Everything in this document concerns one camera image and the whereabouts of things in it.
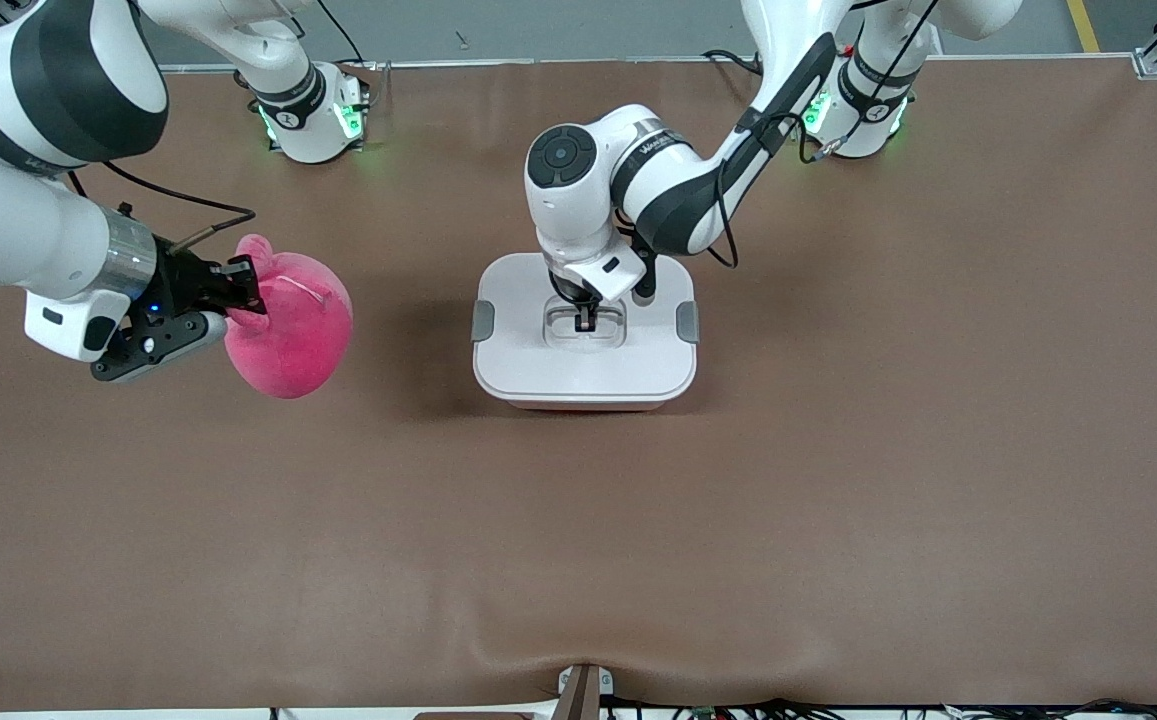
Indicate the white box lid grey latches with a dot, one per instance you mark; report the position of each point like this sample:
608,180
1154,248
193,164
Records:
518,360

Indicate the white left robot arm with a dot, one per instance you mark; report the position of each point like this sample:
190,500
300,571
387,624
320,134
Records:
578,210

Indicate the pink plastic storage box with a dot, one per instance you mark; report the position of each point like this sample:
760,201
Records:
588,406

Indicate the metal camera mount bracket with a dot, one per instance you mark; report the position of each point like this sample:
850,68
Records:
578,695

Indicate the pink plush toy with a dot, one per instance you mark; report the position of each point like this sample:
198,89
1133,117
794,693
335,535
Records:
298,340

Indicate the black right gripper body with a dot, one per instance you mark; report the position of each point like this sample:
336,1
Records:
181,279

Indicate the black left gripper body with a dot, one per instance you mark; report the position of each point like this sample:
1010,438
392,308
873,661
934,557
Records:
572,291

